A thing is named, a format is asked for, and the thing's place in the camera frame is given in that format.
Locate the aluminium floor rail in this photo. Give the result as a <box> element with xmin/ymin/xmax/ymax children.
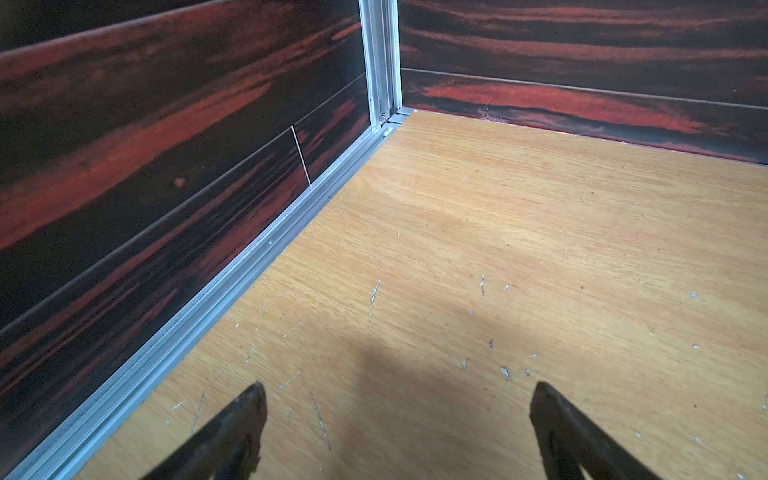
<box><xmin>8</xmin><ymin>107</ymin><xmax>412</xmax><ymax>479</ymax></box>

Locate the aluminium corner frame post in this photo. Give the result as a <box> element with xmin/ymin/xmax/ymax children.
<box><xmin>358</xmin><ymin>0</ymin><xmax>403</xmax><ymax>130</ymax></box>

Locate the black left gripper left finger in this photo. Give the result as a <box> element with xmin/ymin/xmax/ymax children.
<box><xmin>145</xmin><ymin>382</ymin><xmax>268</xmax><ymax>479</ymax></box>

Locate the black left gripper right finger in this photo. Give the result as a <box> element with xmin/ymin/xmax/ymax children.
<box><xmin>529</xmin><ymin>381</ymin><xmax>658</xmax><ymax>480</ymax></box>

